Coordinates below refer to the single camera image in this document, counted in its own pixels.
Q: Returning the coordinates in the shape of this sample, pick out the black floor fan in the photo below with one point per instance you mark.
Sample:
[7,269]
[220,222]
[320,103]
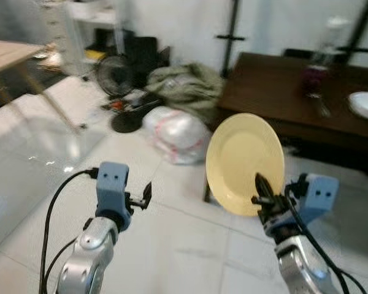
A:
[114,76]

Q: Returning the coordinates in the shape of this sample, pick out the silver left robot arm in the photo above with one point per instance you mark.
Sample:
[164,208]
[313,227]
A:
[86,257]

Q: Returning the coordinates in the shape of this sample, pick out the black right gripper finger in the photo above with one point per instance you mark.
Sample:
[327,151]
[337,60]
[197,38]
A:
[262,185]

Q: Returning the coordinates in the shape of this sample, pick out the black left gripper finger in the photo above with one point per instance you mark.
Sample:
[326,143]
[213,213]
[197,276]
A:
[147,195]

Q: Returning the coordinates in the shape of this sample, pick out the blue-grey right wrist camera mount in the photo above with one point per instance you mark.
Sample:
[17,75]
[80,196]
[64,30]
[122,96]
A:
[319,196]

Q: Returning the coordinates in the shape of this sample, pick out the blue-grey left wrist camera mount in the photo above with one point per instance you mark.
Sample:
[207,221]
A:
[112,184]

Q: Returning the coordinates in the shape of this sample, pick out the white plastic bag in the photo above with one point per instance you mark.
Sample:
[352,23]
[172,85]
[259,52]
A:
[178,135]

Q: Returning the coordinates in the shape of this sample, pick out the white drawer cabinet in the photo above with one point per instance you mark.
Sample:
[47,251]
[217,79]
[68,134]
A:
[52,18]

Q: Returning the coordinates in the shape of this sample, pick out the orange tool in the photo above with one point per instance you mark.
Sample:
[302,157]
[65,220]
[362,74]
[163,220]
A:
[116,105]

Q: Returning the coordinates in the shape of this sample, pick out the yellow box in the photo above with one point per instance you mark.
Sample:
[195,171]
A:
[95,55]

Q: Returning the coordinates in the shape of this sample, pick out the dark brown table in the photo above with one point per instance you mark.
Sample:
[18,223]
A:
[270,92]

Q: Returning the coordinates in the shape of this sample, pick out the small wooden crate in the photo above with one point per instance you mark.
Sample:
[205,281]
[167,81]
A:
[52,59]

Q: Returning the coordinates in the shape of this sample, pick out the white shelf unit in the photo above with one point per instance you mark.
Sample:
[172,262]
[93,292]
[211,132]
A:
[86,12]

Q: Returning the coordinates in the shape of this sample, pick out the clear plastic bottle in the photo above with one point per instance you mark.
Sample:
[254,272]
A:
[334,37]

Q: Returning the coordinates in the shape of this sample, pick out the light wooden table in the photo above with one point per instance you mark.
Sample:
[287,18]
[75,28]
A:
[6,55]

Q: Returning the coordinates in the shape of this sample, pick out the pale yellow plate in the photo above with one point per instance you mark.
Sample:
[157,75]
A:
[242,159]

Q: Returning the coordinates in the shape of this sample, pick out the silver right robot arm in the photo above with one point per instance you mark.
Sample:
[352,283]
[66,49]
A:
[300,269]

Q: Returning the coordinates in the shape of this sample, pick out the black fabric bag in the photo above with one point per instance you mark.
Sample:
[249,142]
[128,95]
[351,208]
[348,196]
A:
[144,52]

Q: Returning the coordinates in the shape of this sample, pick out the black stand pole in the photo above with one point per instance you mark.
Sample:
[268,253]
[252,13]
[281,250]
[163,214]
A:
[359,30]
[232,37]

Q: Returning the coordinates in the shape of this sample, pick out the purple cup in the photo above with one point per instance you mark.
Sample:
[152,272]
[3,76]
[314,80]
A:
[314,79]

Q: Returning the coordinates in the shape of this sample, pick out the grey-green cloth pile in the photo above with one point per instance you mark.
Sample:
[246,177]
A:
[190,89]

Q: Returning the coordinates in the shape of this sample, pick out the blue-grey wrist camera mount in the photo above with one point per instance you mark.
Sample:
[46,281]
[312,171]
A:
[319,196]
[112,184]

